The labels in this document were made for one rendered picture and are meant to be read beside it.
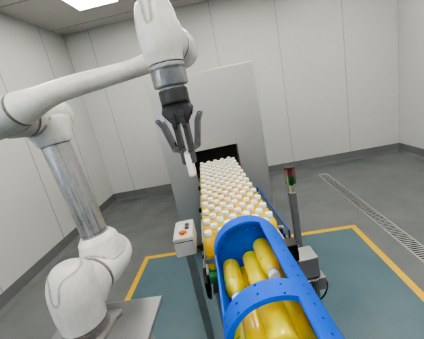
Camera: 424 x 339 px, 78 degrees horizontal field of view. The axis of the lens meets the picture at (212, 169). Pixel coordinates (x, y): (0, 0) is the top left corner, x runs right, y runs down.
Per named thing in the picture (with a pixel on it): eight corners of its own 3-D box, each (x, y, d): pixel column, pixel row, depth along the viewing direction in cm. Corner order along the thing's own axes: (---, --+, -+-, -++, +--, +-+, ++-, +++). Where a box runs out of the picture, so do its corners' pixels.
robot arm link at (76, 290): (47, 340, 85) (22, 284, 80) (83, 298, 102) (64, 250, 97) (89, 340, 82) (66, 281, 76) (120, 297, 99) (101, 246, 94)
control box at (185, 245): (177, 257, 130) (172, 240, 127) (179, 237, 149) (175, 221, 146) (196, 253, 130) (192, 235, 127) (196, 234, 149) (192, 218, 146)
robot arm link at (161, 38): (180, 56, 59) (194, 62, 71) (162, -21, 55) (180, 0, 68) (137, 68, 62) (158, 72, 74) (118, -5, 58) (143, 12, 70)
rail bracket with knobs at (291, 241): (282, 267, 123) (278, 248, 120) (277, 257, 130) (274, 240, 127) (302, 262, 123) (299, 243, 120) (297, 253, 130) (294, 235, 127)
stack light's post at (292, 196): (308, 339, 181) (289, 194, 152) (306, 334, 185) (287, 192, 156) (314, 338, 181) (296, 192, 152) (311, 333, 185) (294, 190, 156)
